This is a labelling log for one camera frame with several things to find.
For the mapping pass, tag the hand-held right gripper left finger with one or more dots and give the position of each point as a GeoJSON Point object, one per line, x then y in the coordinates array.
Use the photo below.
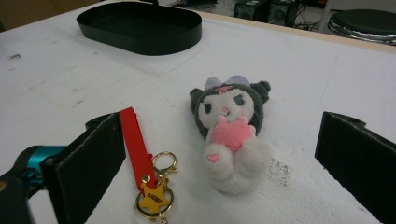
{"type": "Point", "coordinates": [84, 161]}

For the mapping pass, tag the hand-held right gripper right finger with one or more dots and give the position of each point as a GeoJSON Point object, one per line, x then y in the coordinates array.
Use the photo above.
{"type": "Point", "coordinates": [358, 155]}

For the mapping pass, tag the grey and white plush toy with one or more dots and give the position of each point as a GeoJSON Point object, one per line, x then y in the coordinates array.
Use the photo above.
{"type": "Point", "coordinates": [232, 137]}

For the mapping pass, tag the black oval tray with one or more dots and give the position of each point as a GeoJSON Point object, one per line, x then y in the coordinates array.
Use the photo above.
{"type": "Point", "coordinates": [140, 29]}

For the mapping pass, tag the black round stool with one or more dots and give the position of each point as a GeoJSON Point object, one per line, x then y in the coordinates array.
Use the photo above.
{"type": "Point", "coordinates": [365, 23]}

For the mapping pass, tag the white stand leg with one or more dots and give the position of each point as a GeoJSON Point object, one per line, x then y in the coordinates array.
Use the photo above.
{"type": "Point", "coordinates": [324, 15]}

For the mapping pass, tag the dark equipment box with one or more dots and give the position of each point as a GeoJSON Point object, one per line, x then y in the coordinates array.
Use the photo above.
{"type": "Point", "coordinates": [264, 11]}

